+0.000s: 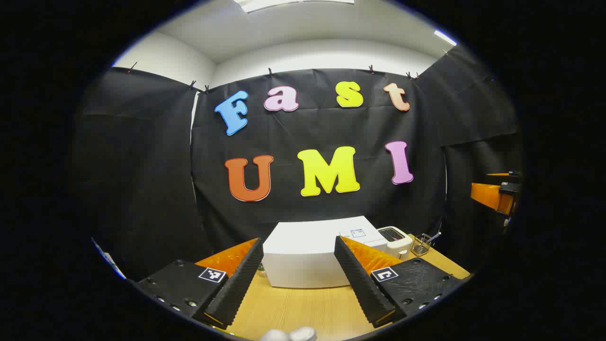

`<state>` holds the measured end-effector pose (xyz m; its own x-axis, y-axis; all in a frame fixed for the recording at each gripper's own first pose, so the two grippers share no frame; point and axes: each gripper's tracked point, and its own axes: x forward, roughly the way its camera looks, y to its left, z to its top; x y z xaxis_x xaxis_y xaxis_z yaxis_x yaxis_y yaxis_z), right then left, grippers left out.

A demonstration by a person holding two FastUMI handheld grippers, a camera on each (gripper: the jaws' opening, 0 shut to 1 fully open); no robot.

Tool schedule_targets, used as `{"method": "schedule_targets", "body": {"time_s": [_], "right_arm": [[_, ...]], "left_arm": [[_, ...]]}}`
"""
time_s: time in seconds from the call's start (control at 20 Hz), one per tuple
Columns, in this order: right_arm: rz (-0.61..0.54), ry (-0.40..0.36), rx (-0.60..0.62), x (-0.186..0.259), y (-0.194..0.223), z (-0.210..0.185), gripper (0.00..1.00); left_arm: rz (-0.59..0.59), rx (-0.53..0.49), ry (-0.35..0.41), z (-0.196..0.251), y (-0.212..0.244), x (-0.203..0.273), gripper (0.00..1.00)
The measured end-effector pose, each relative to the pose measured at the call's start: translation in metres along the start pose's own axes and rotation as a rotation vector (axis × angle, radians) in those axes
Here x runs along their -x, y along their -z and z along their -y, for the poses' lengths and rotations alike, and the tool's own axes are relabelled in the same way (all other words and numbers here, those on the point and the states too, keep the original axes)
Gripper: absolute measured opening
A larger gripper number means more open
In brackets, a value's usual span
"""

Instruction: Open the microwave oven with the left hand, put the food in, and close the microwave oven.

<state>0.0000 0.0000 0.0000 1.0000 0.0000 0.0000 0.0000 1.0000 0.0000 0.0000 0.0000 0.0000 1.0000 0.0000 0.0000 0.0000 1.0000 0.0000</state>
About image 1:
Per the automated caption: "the white toaster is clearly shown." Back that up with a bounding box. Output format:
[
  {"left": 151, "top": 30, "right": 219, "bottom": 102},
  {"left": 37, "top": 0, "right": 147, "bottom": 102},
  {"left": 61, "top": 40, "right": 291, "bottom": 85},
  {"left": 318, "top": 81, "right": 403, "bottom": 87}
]
[{"left": 377, "top": 226, "right": 413, "bottom": 261}]

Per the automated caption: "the metal wire basket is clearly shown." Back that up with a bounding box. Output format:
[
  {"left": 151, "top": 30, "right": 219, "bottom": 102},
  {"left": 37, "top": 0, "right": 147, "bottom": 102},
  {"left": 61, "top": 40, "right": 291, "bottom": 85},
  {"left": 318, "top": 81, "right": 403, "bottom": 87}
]
[{"left": 410, "top": 233, "right": 432, "bottom": 257}]

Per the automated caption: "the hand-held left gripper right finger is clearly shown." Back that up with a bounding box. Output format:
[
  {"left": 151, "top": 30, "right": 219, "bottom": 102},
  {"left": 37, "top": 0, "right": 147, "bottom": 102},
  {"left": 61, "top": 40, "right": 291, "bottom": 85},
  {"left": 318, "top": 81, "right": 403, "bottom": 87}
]
[{"left": 334, "top": 235, "right": 463, "bottom": 329}]

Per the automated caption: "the large ceiling light panel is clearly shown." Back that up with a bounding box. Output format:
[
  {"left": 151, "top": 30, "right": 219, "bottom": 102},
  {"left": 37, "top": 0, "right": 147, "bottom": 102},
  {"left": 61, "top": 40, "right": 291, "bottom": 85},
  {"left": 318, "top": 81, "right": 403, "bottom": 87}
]
[{"left": 234, "top": 0, "right": 356, "bottom": 13}]

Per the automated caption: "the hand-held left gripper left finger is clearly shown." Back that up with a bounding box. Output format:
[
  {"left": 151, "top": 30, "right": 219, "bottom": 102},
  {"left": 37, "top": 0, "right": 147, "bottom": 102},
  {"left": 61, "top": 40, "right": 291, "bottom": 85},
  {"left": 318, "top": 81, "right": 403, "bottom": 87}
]
[{"left": 136, "top": 237, "right": 264, "bottom": 330}]

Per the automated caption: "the white microwave oven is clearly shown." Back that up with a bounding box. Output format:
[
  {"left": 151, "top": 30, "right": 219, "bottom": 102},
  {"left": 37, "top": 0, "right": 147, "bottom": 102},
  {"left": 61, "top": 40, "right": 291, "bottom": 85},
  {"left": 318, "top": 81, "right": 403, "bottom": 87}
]
[{"left": 262, "top": 215, "right": 389, "bottom": 288}]

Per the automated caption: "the black backdrop cloth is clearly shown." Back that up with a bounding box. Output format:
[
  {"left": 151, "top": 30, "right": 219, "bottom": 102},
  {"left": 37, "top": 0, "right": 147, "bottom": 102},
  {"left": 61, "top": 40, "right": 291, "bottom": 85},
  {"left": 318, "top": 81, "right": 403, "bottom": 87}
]
[{"left": 71, "top": 45, "right": 524, "bottom": 280}]

